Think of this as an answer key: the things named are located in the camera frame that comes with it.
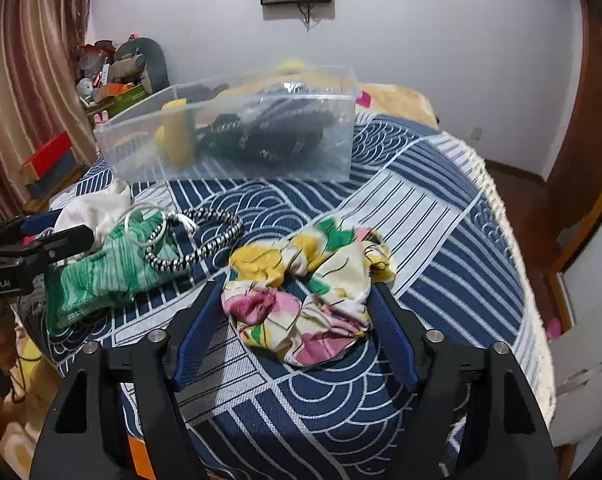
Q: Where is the green cardboard box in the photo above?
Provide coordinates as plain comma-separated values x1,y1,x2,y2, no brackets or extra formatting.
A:
85,84,149,119

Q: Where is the brown wooden door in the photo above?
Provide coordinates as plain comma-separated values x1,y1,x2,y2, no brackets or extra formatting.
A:
547,0,602,272

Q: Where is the yellow green sponge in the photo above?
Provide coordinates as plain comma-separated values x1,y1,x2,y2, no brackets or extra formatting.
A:
154,99,194,168

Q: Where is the floral fabric scrunchie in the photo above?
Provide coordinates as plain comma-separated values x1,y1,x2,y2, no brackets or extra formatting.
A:
220,217,396,367

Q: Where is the black gold chain pouch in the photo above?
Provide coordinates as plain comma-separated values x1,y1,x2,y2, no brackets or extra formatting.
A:
194,114,284,162

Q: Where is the white drawstring pouch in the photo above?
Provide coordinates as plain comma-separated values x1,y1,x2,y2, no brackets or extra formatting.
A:
54,179,132,252

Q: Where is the clear plastic storage box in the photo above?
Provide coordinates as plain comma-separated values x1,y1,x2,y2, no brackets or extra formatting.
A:
95,64,360,183

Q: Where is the silver scrubbers plastic bag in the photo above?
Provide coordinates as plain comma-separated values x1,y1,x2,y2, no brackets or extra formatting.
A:
240,91,337,165

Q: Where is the beige patterned blanket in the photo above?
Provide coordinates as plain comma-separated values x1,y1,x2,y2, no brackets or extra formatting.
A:
220,63,438,130

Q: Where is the green knitted glove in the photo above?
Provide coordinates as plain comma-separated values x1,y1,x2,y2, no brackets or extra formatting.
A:
45,210,185,335

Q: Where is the striped red curtain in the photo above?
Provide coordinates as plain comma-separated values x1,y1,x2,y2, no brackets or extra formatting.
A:
0,0,96,220

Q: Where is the grey green plush toy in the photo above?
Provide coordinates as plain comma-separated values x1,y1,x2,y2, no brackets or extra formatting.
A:
108,37,170,96

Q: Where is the black white striped cord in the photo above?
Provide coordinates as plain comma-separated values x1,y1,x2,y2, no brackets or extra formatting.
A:
143,206,246,274

